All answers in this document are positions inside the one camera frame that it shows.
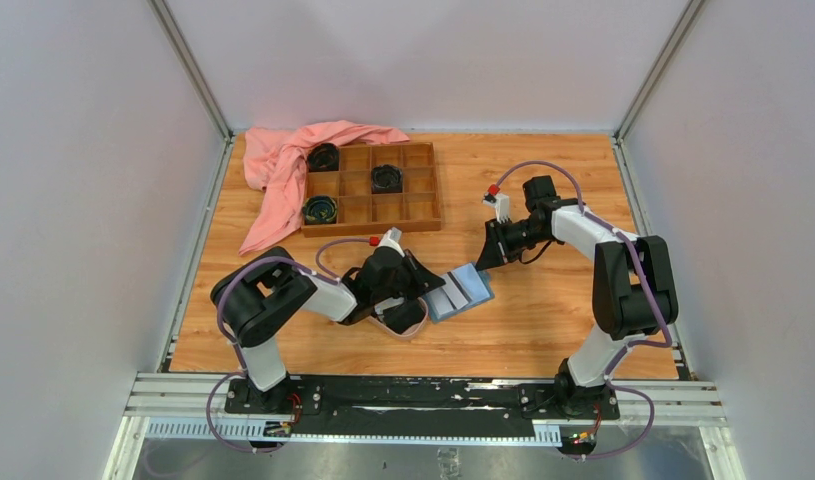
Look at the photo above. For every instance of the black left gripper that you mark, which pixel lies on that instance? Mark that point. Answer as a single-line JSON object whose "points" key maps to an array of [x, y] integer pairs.
{"points": [[424, 279]]}

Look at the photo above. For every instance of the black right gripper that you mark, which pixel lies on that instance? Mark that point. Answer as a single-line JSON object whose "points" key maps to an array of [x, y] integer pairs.
{"points": [[492, 254]]}

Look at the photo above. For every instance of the pink oval card tray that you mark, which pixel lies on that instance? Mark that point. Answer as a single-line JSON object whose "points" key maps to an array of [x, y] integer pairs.
{"points": [[400, 318]]}

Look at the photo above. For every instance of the teal leather card holder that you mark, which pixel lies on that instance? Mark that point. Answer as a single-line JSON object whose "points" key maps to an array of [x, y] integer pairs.
{"points": [[476, 283]]}

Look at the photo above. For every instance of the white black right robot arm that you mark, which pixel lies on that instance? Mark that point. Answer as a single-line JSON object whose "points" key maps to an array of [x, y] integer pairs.
{"points": [[633, 290]]}

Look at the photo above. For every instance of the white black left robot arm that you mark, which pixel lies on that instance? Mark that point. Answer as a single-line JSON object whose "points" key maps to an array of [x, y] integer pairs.
{"points": [[258, 299]]}

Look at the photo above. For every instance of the white card with magnetic stripe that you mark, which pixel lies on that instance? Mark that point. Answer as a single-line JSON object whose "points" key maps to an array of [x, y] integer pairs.
{"points": [[440, 306]]}

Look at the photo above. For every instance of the wooden compartment tray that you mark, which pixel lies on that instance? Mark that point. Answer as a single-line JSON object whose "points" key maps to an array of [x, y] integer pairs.
{"points": [[363, 189]]}

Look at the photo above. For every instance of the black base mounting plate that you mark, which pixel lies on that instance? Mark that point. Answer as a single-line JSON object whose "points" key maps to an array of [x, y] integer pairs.
{"points": [[400, 406]]}

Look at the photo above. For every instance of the rolled dark dotted tie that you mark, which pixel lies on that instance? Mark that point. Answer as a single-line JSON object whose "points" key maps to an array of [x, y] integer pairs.
{"points": [[386, 179]]}

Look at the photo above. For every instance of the rolled black tie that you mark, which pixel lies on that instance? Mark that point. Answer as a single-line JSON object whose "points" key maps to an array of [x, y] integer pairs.
{"points": [[324, 157]]}

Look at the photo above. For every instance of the pink cloth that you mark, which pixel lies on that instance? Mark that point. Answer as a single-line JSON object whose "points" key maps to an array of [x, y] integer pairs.
{"points": [[274, 163]]}

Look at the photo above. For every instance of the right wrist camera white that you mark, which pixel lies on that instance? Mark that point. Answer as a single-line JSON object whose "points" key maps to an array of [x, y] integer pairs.
{"points": [[499, 202]]}

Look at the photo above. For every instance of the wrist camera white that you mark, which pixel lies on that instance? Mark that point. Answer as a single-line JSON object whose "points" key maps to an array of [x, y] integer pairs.
{"points": [[390, 239], [499, 202]]}

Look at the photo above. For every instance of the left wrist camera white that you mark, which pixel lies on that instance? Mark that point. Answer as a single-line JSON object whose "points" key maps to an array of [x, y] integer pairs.
{"points": [[390, 239]]}

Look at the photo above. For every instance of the aluminium frame rail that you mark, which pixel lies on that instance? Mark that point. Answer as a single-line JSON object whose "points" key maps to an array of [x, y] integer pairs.
{"points": [[164, 406]]}

